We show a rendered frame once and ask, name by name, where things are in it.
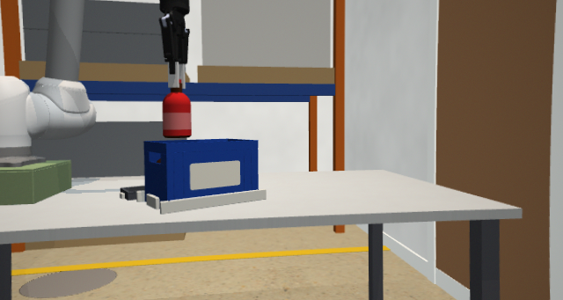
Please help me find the red bottle with pale pink label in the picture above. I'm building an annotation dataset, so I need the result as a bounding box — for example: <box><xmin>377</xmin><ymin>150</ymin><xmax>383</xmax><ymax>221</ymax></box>
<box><xmin>162</xmin><ymin>79</ymin><xmax>192</xmax><ymax>138</ymax></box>

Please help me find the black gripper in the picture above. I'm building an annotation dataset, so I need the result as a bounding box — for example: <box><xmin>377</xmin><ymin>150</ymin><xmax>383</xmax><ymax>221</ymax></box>
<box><xmin>159</xmin><ymin>0</ymin><xmax>190</xmax><ymax>89</ymax></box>

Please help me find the blue crate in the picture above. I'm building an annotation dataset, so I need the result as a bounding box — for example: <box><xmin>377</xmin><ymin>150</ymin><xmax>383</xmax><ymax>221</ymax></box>
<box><xmin>143</xmin><ymin>139</ymin><xmax>259</xmax><ymax>208</ymax></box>

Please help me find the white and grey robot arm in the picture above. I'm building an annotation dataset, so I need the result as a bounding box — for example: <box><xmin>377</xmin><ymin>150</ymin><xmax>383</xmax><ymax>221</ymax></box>
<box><xmin>0</xmin><ymin>0</ymin><xmax>97</xmax><ymax>167</ymax></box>

